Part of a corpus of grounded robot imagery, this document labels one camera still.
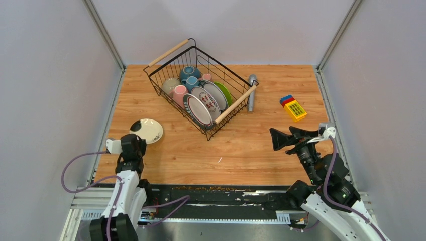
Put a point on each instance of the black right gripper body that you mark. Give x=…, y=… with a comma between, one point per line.
x=306, y=154

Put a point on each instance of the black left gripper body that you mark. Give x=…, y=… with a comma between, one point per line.
x=141, y=150

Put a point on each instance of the cream plate black splotch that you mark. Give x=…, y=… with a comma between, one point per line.
x=148, y=129

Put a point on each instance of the lime green plate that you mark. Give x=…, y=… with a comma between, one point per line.
x=225, y=92

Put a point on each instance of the white plate green lettered rim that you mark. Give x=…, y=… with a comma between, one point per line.
x=216, y=93

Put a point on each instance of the white plate red characters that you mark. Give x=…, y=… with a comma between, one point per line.
x=208, y=101

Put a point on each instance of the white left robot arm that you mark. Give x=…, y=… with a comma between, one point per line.
x=119, y=220

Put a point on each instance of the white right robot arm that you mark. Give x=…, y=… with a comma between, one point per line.
x=330, y=197

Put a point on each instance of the colourful toy brick block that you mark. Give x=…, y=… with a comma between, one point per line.
x=293, y=108

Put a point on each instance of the beige ceramic bowl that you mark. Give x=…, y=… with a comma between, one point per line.
x=169, y=85

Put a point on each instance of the pink cup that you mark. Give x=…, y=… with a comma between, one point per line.
x=178, y=93

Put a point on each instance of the white plate dark striped rim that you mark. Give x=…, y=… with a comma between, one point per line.
x=197, y=111

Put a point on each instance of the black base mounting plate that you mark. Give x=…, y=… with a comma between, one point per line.
x=227, y=203

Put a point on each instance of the light blue mug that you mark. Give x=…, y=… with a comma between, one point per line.
x=190, y=83

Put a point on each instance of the dark blue ceramic bowl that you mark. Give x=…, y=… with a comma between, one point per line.
x=188, y=71

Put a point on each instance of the small mauve cup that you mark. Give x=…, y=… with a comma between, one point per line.
x=206, y=77

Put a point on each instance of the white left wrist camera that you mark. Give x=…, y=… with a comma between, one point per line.
x=113, y=146

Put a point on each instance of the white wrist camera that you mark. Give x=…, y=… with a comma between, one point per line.
x=325, y=130
x=113, y=146

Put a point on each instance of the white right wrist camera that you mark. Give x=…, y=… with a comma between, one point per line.
x=325, y=130

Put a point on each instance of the grey cylindrical handle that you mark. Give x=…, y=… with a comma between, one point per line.
x=253, y=80

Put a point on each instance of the black wire dish rack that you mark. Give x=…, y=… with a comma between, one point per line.
x=169, y=65

